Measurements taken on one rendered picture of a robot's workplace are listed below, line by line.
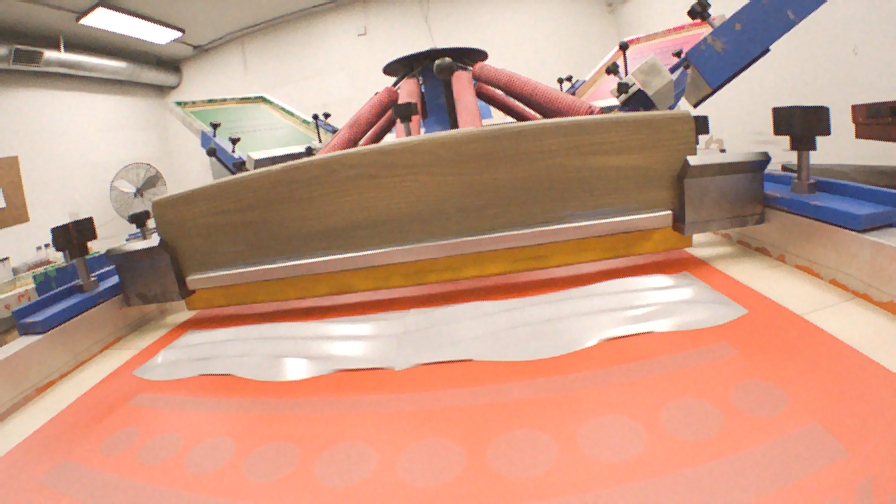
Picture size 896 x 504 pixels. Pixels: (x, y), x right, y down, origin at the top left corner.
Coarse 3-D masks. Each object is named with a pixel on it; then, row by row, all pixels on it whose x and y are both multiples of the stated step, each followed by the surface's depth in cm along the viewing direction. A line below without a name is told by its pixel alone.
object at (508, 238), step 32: (544, 224) 24; (576, 224) 23; (608, 224) 23; (640, 224) 23; (672, 224) 23; (320, 256) 25; (352, 256) 24; (384, 256) 24; (416, 256) 24; (448, 256) 24; (192, 288) 25
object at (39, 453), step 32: (416, 288) 28; (192, 320) 28; (224, 320) 27; (256, 320) 26; (288, 320) 25; (96, 384) 18; (128, 384) 18; (160, 384) 18; (192, 384) 18; (224, 384) 18; (256, 384) 17; (288, 384) 17; (320, 384) 17; (352, 384) 17; (384, 384) 16; (64, 416) 14; (96, 416) 14; (32, 448) 11; (64, 448) 12; (0, 480) 8; (32, 480) 9
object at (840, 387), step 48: (432, 288) 28; (480, 288) 26; (528, 288) 25; (720, 288) 19; (624, 336) 17; (672, 336) 16; (720, 336) 15; (768, 336) 14; (816, 336) 12; (432, 384) 16; (816, 384) 10; (864, 384) 9; (864, 432) 7
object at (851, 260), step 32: (768, 224) 22; (800, 224) 18; (832, 224) 16; (800, 256) 19; (832, 256) 16; (864, 256) 13; (864, 288) 13; (96, 320) 23; (128, 320) 26; (0, 352) 15; (32, 352) 16; (64, 352) 19; (96, 352) 22; (0, 384) 13; (32, 384) 16; (0, 416) 13
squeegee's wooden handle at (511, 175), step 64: (512, 128) 23; (576, 128) 23; (640, 128) 23; (192, 192) 25; (256, 192) 25; (320, 192) 25; (384, 192) 24; (448, 192) 24; (512, 192) 24; (576, 192) 24; (640, 192) 24; (192, 256) 26; (256, 256) 26
